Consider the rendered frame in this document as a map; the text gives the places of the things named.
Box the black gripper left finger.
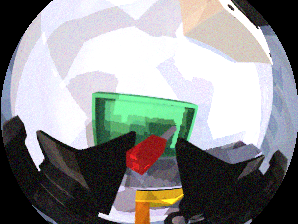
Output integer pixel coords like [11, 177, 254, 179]
[36, 131, 137, 216]

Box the yellow chock with orange handle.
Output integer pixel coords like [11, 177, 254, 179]
[134, 186, 184, 224]

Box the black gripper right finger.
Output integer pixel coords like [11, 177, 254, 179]
[176, 137, 265, 220]

